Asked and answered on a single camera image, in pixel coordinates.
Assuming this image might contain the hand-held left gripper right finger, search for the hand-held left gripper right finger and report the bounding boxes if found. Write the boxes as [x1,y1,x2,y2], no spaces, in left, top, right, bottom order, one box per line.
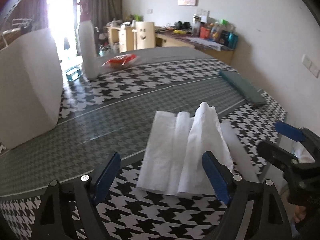
[202,151,293,240]

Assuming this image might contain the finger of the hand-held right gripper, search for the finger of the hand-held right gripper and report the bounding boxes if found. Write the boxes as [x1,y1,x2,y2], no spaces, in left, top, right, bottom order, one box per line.
[257,140,299,167]
[274,121,320,145]

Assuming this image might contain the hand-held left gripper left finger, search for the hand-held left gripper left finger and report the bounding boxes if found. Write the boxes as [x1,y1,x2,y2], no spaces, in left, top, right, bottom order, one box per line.
[30,152,121,240]

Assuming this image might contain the white paper tissue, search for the white paper tissue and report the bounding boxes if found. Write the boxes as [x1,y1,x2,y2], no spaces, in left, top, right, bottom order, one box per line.
[177,102,234,198]
[136,110,200,195]

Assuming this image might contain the white foam box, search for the white foam box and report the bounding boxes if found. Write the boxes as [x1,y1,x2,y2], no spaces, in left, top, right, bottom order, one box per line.
[0,27,63,150]

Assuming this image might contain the person's right hand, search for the person's right hand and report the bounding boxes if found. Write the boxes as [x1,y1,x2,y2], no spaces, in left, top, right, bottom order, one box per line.
[293,205,307,224]

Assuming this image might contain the teal flat box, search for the teal flat box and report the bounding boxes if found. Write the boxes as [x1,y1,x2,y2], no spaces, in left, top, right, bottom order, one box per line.
[219,70,267,107]

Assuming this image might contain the houndstooth tablecloth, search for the houndstooth tablecloth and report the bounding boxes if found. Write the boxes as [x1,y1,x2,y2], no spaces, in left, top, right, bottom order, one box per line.
[0,46,288,240]

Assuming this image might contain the small blue bottle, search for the small blue bottle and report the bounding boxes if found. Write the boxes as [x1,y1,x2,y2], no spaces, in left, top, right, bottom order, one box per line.
[65,66,83,82]

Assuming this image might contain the teal bottle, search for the teal bottle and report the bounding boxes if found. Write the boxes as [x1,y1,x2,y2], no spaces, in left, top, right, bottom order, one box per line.
[226,33,238,49]

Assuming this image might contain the red snack packet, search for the red snack packet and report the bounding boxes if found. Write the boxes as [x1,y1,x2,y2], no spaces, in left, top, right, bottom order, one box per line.
[101,54,140,69]

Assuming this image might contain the printed paper sheets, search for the printed paper sheets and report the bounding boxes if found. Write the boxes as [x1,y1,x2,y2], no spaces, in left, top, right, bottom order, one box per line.
[189,37,223,52]

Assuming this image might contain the white spray bottle red top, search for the white spray bottle red top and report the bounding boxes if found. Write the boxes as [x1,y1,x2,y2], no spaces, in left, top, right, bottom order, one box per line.
[78,1,100,81]

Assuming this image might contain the red box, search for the red box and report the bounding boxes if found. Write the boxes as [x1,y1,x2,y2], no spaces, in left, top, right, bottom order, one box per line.
[199,27,212,39]

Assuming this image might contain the light wooden desk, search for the light wooden desk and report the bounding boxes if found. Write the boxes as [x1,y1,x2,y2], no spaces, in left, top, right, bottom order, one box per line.
[154,30,237,65]
[106,25,137,53]

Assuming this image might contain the wooden chair with smiley face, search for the wooden chair with smiley face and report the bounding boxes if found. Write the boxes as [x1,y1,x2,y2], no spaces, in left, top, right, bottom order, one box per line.
[135,21,154,50]

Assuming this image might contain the clear bottle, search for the clear bottle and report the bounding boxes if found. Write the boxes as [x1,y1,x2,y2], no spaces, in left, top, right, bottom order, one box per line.
[192,15,202,36]

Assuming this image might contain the black bag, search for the black bag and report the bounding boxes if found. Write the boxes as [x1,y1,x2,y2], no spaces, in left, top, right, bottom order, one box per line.
[174,21,192,30]

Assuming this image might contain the glass balcony door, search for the glass balcony door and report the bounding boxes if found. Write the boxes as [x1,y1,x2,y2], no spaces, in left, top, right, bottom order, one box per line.
[46,0,83,63]

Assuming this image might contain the brown curtain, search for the brown curtain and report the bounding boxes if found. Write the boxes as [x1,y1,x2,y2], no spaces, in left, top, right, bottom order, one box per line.
[7,0,49,30]
[80,0,123,30]

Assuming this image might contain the white wall switch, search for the white wall switch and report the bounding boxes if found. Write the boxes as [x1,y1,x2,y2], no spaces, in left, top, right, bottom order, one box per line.
[301,54,320,78]

